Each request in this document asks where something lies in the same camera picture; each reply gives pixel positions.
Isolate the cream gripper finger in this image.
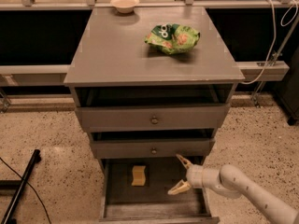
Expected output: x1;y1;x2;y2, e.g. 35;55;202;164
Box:
176;154;192;170
167;179;191;195

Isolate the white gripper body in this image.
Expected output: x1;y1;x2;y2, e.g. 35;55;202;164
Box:
186;164;204;189

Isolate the yellow sponge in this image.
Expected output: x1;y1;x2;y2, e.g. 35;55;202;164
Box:
132;165;146;187

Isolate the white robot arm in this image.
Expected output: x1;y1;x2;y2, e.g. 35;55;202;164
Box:
168;154;299;224

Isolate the brass middle drawer knob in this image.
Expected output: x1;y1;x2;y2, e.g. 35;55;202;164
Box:
150;148;157;155

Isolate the brass drawer knob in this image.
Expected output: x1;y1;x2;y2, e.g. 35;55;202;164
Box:
150;148;157;155
151;116;159;124

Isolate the grey top drawer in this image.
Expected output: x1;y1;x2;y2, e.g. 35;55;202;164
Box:
76;105;230;133

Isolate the grey open bottom drawer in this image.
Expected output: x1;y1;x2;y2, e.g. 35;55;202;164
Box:
99;157;220;224

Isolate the brass top drawer knob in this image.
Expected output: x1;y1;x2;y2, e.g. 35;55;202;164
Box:
151;116;159;124

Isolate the grey middle drawer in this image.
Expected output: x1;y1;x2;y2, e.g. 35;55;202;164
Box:
90;138;215;159

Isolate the grey wooden drawer cabinet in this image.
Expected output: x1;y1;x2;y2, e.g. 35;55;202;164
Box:
63;6;246;224

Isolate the green crumpled chip bag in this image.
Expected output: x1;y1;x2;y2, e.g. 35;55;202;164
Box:
145;23;200;55

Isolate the black metal stand leg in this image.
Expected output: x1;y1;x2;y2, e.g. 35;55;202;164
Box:
1;149;41;224

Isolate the small white bowl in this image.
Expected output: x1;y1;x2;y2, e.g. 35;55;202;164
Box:
110;0;139;14

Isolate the thin black floor cable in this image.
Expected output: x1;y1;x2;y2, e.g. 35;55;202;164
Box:
0;155;56;224

